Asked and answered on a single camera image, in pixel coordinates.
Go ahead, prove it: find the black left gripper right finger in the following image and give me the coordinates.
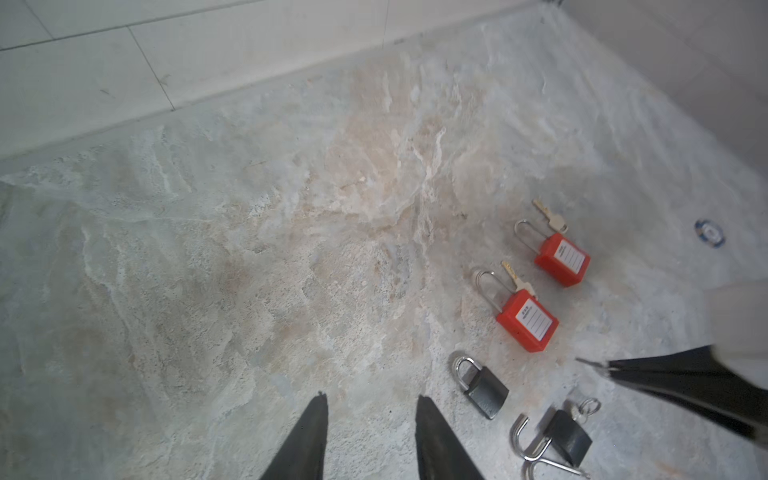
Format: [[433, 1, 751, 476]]
[[415, 395, 483, 479]]

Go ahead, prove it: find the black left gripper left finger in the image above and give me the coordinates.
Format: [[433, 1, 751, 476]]
[[261, 392, 329, 480]]

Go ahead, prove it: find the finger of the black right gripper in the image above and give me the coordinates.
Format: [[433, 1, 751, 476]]
[[578, 345, 757, 394], [623, 383, 767, 450]]

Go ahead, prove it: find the red padlock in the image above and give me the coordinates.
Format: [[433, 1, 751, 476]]
[[474, 270, 560, 353], [513, 219, 591, 287]]

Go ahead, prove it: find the silver safety key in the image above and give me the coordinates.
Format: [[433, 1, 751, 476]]
[[532, 199, 568, 234], [500, 260, 537, 298]]

